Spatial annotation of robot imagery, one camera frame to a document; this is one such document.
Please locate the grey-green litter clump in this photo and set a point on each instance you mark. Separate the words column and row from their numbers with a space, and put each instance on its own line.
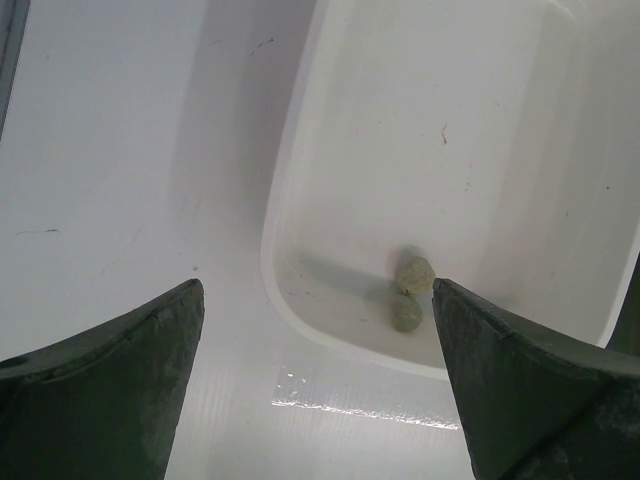
column 416, row 276
column 406, row 313

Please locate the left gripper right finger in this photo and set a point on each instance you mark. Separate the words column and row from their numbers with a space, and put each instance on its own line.
column 535, row 403

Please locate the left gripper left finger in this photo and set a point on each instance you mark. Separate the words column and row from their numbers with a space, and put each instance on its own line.
column 104, row 403

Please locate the white plastic tray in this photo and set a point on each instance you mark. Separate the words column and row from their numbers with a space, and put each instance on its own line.
column 497, row 139

